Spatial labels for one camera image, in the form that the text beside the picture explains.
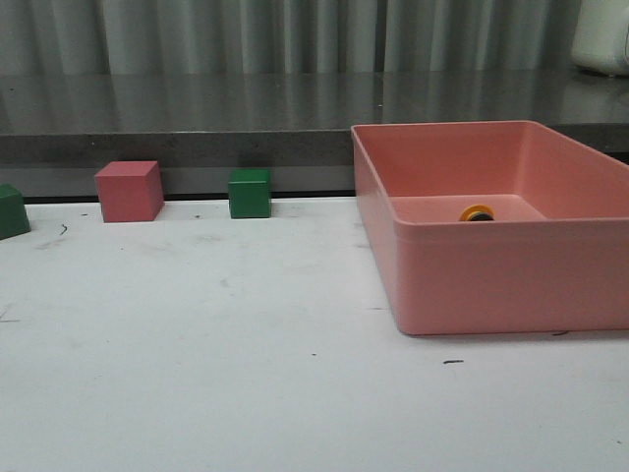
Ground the yellow push button switch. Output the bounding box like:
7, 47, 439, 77
459, 205, 494, 222

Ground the green cube block centre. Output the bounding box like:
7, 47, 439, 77
228, 169, 271, 219

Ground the pink plastic bin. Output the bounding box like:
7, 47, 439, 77
351, 121, 628, 335

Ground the pink cube block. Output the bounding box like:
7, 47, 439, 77
94, 160, 164, 223

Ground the green block at left edge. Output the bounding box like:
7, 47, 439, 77
0, 184, 30, 240

